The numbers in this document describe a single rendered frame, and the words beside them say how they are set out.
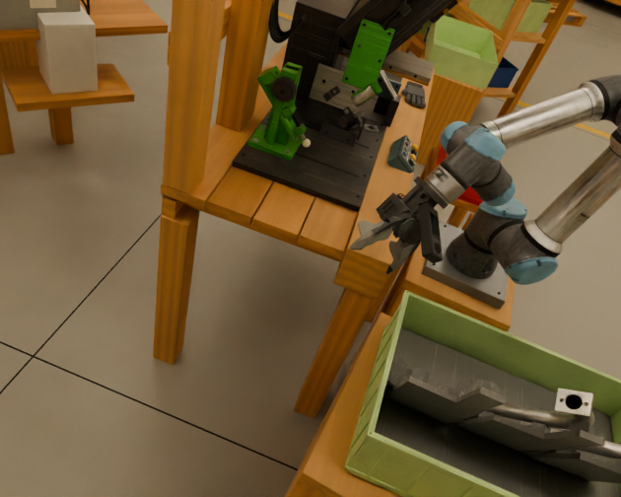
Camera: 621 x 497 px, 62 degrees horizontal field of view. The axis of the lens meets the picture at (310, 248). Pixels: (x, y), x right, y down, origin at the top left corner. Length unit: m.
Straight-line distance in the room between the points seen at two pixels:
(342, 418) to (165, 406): 0.99
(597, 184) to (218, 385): 1.50
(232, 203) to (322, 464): 0.75
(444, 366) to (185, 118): 0.90
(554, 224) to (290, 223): 0.69
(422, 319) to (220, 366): 1.07
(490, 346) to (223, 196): 0.83
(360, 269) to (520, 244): 0.43
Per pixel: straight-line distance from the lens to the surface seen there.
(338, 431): 1.22
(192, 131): 1.39
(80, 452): 2.03
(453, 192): 1.06
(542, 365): 1.43
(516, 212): 1.46
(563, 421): 1.14
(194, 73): 1.31
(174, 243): 1.66
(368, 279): 1.49
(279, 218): 1.49
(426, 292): 1.51
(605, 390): 1.49
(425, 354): 1.35
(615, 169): 1.34
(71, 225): 2.70
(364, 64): 1.85
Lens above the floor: 1.84
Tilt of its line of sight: 42 degrees down
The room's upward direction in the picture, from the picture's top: 19 degrees clockwise
